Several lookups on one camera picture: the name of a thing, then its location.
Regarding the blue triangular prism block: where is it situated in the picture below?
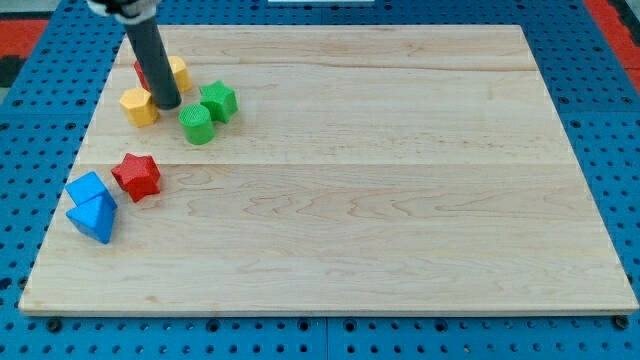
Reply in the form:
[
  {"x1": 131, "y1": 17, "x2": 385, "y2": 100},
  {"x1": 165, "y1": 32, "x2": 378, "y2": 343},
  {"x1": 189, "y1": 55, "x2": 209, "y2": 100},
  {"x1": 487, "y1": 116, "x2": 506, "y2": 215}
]
[{"x1": 66, "y1": 196, "x2": 115, "y2": 244}]

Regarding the red star block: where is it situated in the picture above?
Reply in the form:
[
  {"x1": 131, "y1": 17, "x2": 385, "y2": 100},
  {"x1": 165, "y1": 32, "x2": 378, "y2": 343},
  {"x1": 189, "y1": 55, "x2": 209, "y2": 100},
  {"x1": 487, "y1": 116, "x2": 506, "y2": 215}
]
[{"x1": 111, "y1": 153, "x2": 160, "y2": 203}]

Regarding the yellow block behind rod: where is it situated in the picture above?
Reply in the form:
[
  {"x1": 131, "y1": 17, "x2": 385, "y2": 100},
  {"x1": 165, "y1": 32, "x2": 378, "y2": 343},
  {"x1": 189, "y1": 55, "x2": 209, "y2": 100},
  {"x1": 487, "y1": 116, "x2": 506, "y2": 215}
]
[{"x1": 168, "y1": 55, "x2": 192, "y2": 93}]

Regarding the white black rod mount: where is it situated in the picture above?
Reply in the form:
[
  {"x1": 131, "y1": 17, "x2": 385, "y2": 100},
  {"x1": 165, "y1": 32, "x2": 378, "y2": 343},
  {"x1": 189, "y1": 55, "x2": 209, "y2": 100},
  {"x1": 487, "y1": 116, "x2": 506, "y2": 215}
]
[{"x1": 86, "y1": 0, "x2": 160, "y2": 25}]

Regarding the red block behind rod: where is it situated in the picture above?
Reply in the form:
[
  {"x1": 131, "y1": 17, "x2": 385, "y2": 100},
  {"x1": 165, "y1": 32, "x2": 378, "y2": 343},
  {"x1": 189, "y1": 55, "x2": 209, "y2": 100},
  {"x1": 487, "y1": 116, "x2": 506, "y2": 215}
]
[{"x1": 134, "y1": 61, "x2": 150, "y2": 91}]

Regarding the wooden board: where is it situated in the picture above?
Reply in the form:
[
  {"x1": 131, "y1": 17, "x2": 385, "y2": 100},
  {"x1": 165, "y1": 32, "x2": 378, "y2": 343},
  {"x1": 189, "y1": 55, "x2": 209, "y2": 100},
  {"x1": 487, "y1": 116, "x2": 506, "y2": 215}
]
[{"x1": 19, "y1": 25, "x2": 638, "y2": 317}]

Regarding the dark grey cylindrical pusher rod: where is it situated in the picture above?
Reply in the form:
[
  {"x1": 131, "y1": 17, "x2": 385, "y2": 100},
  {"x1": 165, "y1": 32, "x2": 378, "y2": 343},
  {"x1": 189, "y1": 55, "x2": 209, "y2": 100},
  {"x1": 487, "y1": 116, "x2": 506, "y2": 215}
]
[{"x1": 125, "y1": 17, "x2": 182, "y2": 110}]

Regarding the blue cube block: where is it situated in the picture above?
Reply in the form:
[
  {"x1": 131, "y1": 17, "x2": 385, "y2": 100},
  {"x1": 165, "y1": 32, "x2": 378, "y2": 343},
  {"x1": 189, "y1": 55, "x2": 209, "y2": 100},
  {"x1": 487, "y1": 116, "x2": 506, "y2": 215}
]
[{"x1": 65, "y1": 171, "x2": 117, "y2": 209}]

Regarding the green cylinder block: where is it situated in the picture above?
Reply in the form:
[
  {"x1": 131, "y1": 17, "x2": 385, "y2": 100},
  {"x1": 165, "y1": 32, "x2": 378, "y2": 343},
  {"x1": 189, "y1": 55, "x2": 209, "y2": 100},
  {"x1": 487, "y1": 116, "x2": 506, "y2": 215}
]
[{"x1": 178, "y1": 104, "x2": 215, "y2": 145}]

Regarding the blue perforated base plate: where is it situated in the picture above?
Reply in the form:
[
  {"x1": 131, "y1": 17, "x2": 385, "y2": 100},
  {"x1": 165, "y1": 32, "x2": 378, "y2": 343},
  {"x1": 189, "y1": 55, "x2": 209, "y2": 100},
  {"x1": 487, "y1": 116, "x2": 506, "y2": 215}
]
[{"x1": 1, "y1": 0, "x2": 639, "y2": 359}]

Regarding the yellow hexagon block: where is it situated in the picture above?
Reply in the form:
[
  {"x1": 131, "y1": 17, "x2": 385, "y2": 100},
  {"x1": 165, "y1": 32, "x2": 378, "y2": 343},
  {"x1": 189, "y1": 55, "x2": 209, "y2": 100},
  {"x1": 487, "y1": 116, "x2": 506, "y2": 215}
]
[{"x1": 119, "y1": 87, "x2": 159, "y2": 128}]

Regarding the green star block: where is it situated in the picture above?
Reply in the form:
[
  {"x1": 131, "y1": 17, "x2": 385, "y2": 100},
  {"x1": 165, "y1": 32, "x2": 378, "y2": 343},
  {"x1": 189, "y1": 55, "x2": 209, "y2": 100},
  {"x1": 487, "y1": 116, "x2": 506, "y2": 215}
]
[{"x1": 199, "y1": 80, "x2": 238, "y2": 123}]

